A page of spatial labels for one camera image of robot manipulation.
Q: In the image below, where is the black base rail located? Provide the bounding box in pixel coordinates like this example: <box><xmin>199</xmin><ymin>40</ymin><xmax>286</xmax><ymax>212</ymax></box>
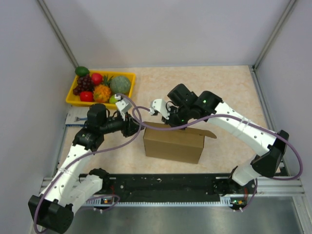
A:
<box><xmin>96</xmin><ymin>174</ymin><xmax>255</xmax><ymax>202</ymax></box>

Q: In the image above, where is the red apple upper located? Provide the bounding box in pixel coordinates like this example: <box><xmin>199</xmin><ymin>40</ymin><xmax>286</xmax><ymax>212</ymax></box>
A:
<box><xmin>91</xmin><ymin>73</ymin><xmax>103</xmax><ymax>86</ymax></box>

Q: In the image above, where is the green melon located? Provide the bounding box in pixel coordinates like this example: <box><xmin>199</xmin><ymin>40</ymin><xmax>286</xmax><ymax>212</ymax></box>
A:
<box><xmin>110</xmin><ymin>76</ymin><xmax>131</xmax><ymax>94</ymax></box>

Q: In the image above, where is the red apple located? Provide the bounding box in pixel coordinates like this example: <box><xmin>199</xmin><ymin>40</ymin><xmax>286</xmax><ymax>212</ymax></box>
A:
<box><xmin>91</xmin><ymin>73</ymin><xmax>103</xmax><ymax>86</ymax></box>
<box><xmin>79</xmin><ymin>91</ymin><xmax>94</xmax><ymax>102</ymax></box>

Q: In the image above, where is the orange pineapple toy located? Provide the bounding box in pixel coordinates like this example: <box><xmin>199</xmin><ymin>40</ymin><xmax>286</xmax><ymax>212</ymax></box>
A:
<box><xmin>93</xmin><ymin>75</ymin><xmax>113</xmax><ymax>103</ymax></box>

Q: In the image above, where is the red apple lower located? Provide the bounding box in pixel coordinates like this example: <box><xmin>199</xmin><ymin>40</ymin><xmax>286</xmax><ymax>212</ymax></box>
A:
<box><xmin>79</xmin><ymin>91</ymin><xmax>94</xmax><ymax>102</ymax></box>

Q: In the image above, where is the green avocado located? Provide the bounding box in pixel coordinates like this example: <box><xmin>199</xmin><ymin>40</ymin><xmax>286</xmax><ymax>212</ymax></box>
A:
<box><xmin>75</xmin><ymin>66</ymin><xmax>90</xmax><ymax>77</ymax></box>

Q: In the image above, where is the grey cable duct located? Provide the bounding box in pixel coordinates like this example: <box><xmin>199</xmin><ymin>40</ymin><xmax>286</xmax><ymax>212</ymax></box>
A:
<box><xmin>83</xmin><ymin>196</ymin><xmax>247</xmax><ymax>208</ymax></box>

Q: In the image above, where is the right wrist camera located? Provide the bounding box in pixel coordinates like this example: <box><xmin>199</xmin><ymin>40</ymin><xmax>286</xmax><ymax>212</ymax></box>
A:
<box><xmin>149</xmin><ymin>99</ymin><xmax>170</xmax><ymax>120</ymax></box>

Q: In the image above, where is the yellow plastic tray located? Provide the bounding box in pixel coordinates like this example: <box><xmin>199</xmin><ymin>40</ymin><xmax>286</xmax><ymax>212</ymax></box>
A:
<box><xmin>66</xmin><ymin>70</ymin><xmax>136</xmax><ymax>110</ymax></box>

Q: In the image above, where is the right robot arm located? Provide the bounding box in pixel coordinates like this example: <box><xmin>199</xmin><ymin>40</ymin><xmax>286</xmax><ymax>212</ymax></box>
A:
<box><xmin>153</xmin><ymin>84</ymin><xmax>289</xmax><ymax>193</ymax></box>

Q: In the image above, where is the dark red grape bunch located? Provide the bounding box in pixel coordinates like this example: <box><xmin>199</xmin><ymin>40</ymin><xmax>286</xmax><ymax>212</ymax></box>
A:
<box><xmin>73</xmin><ymin>74</ymin><xmax>94</xmax><ymax>96</ymax></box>

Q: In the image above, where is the brown cardboard box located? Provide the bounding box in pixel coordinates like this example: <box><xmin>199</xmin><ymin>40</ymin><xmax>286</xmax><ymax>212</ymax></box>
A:
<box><xmin>143</xmin><ymin>128</ymin><xmax>217</xmax><ymax>164</ymax></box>

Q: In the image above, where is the green lime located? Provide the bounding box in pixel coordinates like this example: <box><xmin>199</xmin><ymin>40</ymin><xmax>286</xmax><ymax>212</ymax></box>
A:
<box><xmin>109</xmin><ymin>95</ymin><xmax>119</xmax><ymax>104</ymax></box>

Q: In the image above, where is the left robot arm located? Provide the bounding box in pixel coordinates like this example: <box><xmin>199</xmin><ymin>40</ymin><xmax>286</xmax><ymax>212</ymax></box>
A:
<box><xmin>28</xmin><ymin>100</ymin><xmax>141</xmax><ymax>234</ymax></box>

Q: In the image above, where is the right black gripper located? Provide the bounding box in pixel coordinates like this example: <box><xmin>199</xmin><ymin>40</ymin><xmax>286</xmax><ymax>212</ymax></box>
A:
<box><xmin>162</xmin><ymin>105</ymin><xmax>192</xmax><ymax>131</ymax></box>

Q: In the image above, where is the razor blister pack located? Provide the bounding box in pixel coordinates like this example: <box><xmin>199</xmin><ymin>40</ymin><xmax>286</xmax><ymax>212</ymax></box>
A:
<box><xmin>65</xmin><ymin>106</ymin><xmax>89</xmax><ymax>127</ymax></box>

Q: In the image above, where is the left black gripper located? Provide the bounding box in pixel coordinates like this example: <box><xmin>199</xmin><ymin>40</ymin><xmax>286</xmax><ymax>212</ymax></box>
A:
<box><xmin>100</xmin><ymin>111</ymin><xmax>144</xmax><ymax>137</ymax></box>

